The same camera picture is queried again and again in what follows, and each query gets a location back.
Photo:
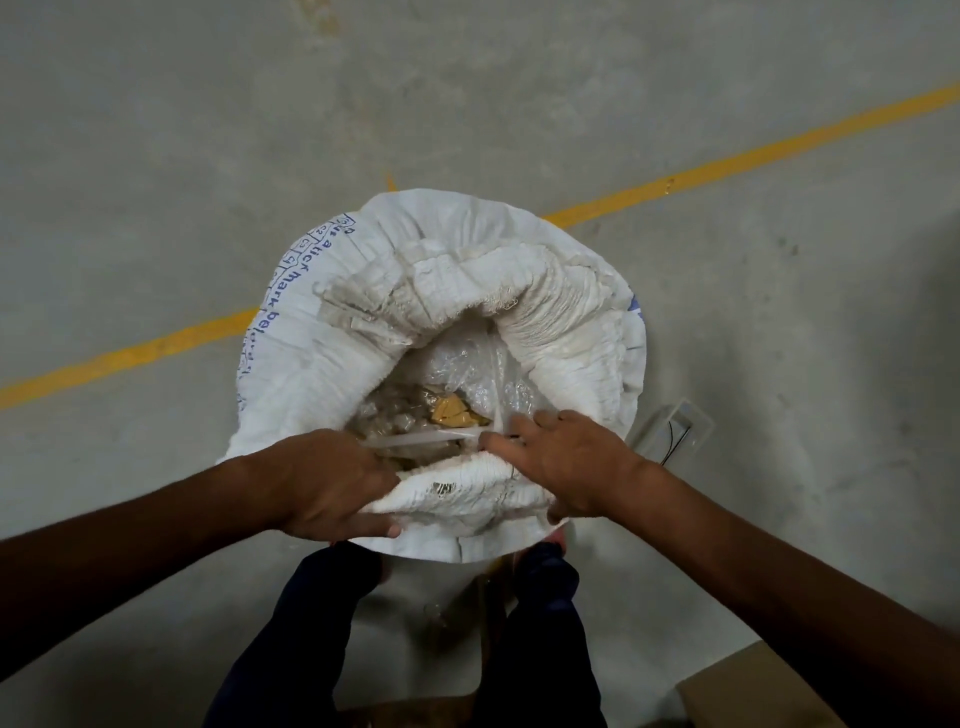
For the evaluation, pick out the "person's left hand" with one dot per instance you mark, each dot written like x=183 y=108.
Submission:
x=322 y=480

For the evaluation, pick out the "dark blue trousers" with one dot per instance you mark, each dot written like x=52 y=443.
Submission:
x=300 y=645

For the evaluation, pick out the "tan lumpy material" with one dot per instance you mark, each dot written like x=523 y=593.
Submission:
x=454 y=411

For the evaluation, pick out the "brown cardboard box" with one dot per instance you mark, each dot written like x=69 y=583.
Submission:
x=757 y=694

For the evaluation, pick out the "person's right fingers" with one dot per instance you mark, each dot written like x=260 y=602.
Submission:
x=517 y=444

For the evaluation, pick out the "clear plastic liner bag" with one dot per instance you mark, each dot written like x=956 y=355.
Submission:
x=465 y=360

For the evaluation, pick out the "person's right forearm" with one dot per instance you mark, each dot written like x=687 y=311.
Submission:
x=795 y=592

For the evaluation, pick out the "person's left thumb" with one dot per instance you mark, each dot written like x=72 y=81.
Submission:
x=371 y=528

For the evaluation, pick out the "person's left forearm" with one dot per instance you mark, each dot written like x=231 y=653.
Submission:
x=120 y=559

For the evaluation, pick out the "white woven sack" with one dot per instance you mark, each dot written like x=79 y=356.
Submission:
x=540 y=315

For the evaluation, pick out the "person's right hand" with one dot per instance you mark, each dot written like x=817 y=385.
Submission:
x=577 y=469

